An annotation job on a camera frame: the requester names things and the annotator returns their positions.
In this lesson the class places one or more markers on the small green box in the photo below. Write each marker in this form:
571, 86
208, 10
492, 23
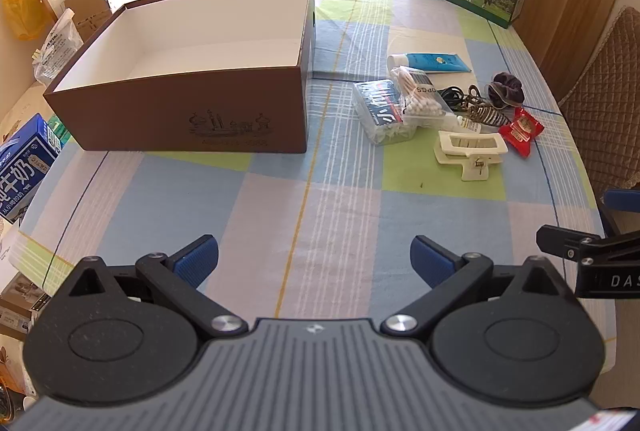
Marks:
59, 133

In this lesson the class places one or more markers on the red candy packet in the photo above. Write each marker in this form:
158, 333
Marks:
522, 131

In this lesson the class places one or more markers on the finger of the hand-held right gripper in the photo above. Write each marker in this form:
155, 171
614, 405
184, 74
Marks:
625, 201
560, 238

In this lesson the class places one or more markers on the purple scrunchie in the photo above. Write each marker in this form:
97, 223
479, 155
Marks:
507, 91

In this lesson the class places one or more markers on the quilted beige chair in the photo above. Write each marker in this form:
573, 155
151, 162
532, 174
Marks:
610, 86

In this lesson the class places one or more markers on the clear box of floss picks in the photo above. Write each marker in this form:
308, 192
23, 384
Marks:
377, 116

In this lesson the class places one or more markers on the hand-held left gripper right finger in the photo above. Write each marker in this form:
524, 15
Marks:
430, 258

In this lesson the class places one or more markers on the clear plastic bag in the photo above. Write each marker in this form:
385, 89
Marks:
57, 46

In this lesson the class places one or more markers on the plaid cloth desktop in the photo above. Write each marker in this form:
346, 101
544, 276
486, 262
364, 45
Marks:
325, 211

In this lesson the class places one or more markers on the cream hair claw clip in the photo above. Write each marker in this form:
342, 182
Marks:
470, 148

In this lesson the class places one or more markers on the blue and white tube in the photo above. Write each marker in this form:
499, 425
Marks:
435, 62

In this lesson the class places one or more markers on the grey printed carton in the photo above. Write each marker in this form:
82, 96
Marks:
22, 306

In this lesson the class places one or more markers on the blue milk carton box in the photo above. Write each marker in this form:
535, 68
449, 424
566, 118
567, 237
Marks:
25, 171

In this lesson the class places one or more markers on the bag of cotton swabs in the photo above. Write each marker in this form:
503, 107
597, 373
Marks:
420, 101

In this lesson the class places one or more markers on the brown storage box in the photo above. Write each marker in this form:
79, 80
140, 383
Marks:
175, 111

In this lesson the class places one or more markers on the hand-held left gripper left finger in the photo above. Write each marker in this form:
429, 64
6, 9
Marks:
197, 256

